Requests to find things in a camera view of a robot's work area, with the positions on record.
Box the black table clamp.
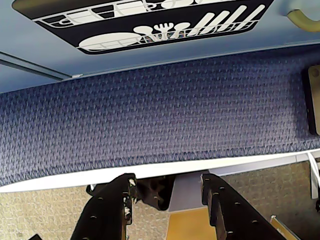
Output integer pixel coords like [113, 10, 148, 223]
[136, 175, 176, 211]

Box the light blue toy kitchen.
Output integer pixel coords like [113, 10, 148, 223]
[0, 0, 320, 95]

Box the grey table leg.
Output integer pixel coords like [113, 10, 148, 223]
[168, 174, 210, 213]

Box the black tan flat object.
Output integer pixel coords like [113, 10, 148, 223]
[301, 63, 320, 137]

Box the black white dishwasher decal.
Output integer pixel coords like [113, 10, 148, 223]
[11, 0, 276, 55]

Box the blue dishwasher door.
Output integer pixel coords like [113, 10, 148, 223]
[0, 0, 320, 79]

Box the blue lower fridge door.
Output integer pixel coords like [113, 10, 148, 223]
[0, 58, 65, 94]

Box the blue textured floor mat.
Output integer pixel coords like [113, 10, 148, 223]
[0, 44, 320, 188]

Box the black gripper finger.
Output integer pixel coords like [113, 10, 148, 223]
[200, 173, 299, 240]
[70, 172, 138, 240]

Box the gold dishwasher door handle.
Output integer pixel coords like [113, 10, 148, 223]
[286, 9, 320, 33]

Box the yellow wooden panel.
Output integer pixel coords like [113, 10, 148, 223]
[166, 207, 218, 240]

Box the white strap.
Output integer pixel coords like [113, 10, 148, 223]
[307, 152, 320, 201]

